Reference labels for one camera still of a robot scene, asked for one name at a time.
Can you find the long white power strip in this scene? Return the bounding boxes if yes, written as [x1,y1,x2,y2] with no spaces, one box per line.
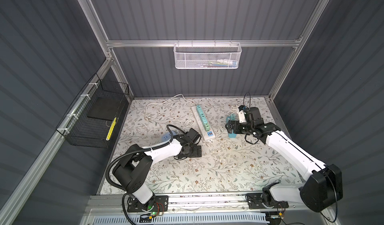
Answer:
[192,105,216,142]

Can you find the teal power strip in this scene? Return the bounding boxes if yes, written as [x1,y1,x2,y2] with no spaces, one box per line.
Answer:
[225,115,237,139]

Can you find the blue square power socket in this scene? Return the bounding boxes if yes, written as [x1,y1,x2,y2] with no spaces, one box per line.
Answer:
[161,131,176,142]

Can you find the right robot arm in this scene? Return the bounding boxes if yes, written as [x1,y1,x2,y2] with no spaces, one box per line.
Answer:
[225,105,343,213]

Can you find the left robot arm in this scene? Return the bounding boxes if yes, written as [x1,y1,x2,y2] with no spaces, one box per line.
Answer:
[106,129,202,210]

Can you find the items in white basket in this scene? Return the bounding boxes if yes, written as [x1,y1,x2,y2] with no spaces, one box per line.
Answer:
[199,59,239,69]

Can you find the white vented cover strip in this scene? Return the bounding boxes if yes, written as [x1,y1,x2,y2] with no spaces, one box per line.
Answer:
[92,212,271,225]

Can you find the black corrugated cable hose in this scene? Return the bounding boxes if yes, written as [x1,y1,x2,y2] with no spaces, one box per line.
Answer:
[104,124,187,225]

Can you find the white power strip cable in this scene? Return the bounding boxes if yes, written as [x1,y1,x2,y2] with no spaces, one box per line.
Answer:
[145,93,196,121]

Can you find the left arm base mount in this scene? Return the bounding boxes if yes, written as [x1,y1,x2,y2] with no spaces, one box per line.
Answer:
[127,195,169,213]

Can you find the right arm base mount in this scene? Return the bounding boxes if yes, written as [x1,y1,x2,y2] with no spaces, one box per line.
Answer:
[245,193,289,209]

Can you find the white wire mesh basket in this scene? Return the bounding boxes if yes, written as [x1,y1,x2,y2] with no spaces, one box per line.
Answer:
[173,42,242,69]

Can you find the black wire basket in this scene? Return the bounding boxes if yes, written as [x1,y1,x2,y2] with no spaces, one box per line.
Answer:
[57,75,130,149]

